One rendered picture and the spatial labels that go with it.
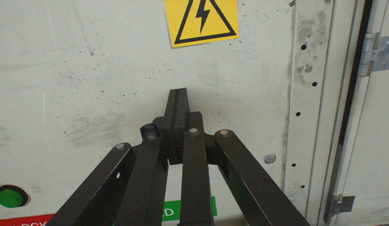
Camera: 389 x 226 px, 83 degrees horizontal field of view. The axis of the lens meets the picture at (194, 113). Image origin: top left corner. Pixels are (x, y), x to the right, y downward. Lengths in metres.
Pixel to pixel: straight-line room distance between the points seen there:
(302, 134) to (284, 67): 0.24
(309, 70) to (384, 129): 0.17
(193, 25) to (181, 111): 0.07
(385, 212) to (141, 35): 0.58
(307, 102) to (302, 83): 0.04
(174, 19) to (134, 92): 0.07
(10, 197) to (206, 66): 0.26
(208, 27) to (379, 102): 0.32
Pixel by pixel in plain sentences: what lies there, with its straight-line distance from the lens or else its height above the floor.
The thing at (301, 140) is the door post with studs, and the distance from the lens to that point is 0.44.
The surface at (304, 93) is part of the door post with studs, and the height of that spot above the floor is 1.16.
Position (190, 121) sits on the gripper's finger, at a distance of 0.16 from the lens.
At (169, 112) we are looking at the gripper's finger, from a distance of 0.16.
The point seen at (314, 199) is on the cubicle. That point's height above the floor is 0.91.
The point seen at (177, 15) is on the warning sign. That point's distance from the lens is 0.19.
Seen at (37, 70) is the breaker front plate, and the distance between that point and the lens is 0.24.
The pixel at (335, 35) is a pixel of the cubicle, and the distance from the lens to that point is 0.39.
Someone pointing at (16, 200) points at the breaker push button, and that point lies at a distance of 0.34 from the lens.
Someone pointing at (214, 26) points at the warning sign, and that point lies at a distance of 0.19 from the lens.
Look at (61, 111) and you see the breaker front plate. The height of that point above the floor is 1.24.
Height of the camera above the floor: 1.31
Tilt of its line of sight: 27 degrees down
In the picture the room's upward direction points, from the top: 9 degrees counter-clockwise
